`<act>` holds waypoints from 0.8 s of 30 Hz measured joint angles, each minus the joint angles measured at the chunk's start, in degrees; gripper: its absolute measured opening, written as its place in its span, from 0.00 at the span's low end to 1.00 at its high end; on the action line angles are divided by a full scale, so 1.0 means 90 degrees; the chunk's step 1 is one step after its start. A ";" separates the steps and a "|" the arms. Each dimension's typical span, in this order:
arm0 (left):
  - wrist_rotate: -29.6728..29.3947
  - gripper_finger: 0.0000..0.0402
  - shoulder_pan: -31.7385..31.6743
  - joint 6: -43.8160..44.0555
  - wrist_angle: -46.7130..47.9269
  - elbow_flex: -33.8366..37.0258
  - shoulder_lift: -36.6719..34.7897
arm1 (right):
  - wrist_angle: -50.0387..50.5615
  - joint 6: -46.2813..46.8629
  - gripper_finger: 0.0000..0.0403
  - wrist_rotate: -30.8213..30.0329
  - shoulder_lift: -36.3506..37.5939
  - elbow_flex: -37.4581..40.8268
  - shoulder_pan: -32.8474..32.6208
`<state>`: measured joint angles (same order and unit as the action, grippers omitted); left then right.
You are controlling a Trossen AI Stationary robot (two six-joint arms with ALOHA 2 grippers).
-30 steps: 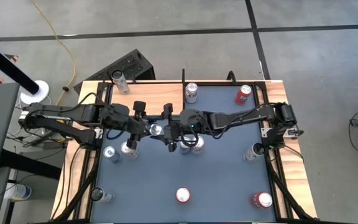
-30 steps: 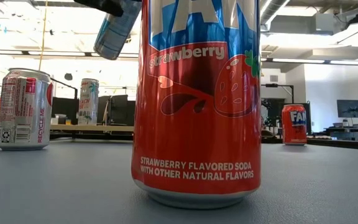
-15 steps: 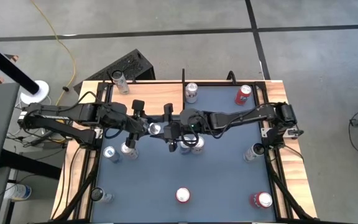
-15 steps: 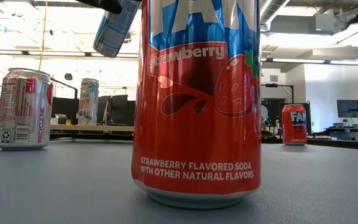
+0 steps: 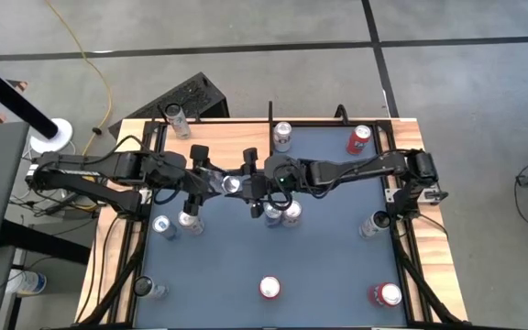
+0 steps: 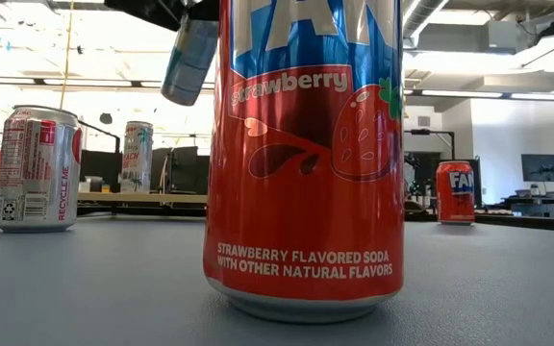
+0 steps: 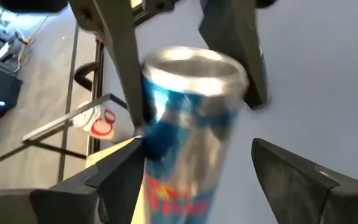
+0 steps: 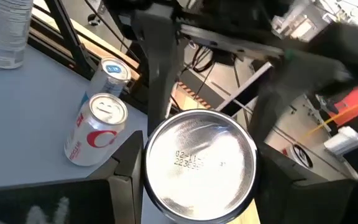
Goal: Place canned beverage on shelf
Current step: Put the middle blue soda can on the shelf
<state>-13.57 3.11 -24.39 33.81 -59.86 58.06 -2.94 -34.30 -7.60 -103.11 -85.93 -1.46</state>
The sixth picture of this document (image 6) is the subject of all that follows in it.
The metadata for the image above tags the silver ceiling duct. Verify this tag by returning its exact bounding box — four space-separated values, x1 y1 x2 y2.
401 0 451 49

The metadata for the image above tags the silver Diet Coke can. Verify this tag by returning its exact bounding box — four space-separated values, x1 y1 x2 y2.
0 104 84 235

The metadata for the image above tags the thin black stand frame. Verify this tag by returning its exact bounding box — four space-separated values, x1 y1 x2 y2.
404 128 456 162

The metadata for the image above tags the red Fanta strawberry can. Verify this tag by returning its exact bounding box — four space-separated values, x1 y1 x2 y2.
202 0 406 324
435 160 476 226

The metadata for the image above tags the black wall monitor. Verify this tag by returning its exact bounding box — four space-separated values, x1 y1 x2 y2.
520 153 554 183

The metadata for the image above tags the tall white Celsius can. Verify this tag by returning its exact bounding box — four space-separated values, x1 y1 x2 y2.
120 120 155 195

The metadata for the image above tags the cluttered office desk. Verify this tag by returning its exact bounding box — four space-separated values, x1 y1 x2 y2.
500 189 554 220

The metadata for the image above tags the yellow cable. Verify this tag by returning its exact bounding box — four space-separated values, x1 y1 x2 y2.
59 0 75 111

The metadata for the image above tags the long ceiling light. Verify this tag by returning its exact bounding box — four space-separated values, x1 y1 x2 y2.
510 92 554 102
420 89 504 99

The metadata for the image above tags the blue grey table mat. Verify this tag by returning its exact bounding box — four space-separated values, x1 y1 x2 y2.
0 213 554 346

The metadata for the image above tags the blue silver Red Bull can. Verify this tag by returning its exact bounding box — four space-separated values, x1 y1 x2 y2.
160 13 220 108

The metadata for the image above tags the black metal table frame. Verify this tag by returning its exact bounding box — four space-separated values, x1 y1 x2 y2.
0 204 554 235

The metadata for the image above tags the wooden shelf with black frame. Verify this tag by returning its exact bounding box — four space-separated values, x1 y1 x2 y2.
77 119 210 217

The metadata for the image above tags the grey ceiling unit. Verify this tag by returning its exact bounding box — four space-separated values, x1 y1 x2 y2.
486 19 521 54

